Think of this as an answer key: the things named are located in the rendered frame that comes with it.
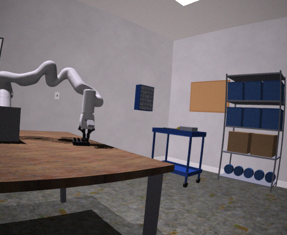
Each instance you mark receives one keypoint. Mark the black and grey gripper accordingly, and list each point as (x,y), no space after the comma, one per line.
(83,125)

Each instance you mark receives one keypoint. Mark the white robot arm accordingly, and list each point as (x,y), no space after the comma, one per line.
(91,98)

